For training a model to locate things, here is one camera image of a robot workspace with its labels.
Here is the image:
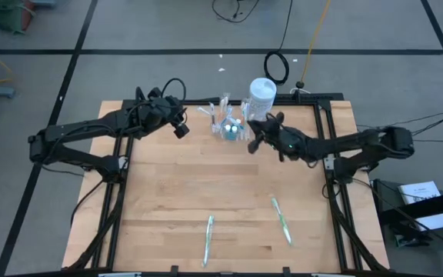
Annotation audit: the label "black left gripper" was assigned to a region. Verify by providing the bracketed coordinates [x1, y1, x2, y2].
[144, 88, 188, 126]

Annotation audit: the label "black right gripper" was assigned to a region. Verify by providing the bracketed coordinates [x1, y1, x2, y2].
[248, 120, 303, 161]

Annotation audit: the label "clear acrylic organizer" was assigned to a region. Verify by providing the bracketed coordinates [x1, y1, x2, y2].
[208, 107, 253, 142]

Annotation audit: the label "white disinfectant wipes canister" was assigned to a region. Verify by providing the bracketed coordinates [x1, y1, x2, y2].
[247, 77, 278, 122]

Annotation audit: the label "white booklet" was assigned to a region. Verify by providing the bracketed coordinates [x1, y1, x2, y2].
[397, 180, 443, 232]

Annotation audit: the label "black cart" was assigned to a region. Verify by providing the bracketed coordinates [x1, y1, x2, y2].
[371, 179, 443, 255]

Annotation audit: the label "green bag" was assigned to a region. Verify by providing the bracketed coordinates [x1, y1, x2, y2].
[0, 0, 36, 35]

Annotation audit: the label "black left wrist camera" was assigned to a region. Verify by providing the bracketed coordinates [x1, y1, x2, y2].
[173, 122, 191, 140]

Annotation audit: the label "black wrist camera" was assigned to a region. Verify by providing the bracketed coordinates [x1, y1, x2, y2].
[173, 122, 191, 140]
[247, 138, 263, 155]

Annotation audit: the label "black aluminium table frame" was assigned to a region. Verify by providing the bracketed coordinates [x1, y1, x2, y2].
[65, 86, 390, 277]

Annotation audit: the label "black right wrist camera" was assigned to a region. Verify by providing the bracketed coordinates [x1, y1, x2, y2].
[247, 138, 263, 155]

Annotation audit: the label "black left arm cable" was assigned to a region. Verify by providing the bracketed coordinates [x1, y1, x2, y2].
[162, 78, 187, 103]

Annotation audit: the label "yellow hanging cable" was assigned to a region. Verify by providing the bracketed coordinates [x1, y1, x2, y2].
[295, 0, 332, 88]

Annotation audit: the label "black hanging cable with coil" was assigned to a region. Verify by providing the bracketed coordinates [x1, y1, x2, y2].
[263, 0, 294, 86]

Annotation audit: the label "black floor cable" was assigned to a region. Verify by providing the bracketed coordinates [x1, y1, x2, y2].
[211, 0, 261, 23]

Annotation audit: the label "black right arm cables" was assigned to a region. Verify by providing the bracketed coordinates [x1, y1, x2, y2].
[355, 107, 443, 143]

